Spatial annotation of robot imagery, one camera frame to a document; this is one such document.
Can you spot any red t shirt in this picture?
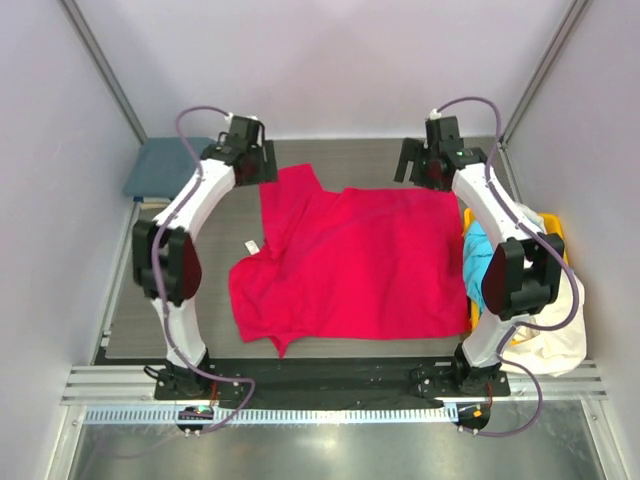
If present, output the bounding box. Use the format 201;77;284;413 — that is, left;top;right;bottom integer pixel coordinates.
229;164;470;355

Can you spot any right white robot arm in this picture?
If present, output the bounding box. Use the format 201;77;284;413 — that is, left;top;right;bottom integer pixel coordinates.
395;111;564;396

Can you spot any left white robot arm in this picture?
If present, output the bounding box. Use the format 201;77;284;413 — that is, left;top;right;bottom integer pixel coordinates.
131;113;278;400

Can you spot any folded blue-grey t shirt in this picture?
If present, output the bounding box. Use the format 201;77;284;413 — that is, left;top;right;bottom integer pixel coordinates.
123;137;196;204

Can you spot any light blue t shirt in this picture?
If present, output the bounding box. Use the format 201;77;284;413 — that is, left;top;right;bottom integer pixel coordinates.
463;221;494;313

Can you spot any yellow plastic bin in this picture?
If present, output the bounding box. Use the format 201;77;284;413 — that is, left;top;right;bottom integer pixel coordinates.
462;207;569;351

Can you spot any cream white t shirt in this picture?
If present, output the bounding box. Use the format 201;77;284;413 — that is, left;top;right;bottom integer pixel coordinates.
499;201;588;379

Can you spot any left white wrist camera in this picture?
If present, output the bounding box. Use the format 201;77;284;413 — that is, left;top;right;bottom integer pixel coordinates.
225;112;260;124

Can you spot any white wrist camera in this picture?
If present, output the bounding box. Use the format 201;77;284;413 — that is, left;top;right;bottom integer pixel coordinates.
225;112;260;124
426;109;442;121

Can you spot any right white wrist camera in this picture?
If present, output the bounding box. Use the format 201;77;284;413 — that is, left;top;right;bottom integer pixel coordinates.
426;109;442;121

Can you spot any right aluminium frame post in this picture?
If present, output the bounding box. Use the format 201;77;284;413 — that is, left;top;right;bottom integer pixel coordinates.
500;0;592;150

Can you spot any aluminium frame post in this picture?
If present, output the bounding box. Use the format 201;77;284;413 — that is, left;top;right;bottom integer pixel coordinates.
500;0;592;150
58;0;148;144

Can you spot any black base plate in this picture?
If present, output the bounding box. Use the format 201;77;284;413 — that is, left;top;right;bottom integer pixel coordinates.
144;357;511;410

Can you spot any left aluminium frame post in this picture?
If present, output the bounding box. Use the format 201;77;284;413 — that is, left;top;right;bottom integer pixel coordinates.
58;0;148;144

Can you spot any aluminium rail frame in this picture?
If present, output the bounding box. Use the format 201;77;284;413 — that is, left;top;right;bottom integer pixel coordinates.
62;361;608;405

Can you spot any slotted white cable duct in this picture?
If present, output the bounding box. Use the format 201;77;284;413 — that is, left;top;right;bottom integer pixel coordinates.
84;404;458;426

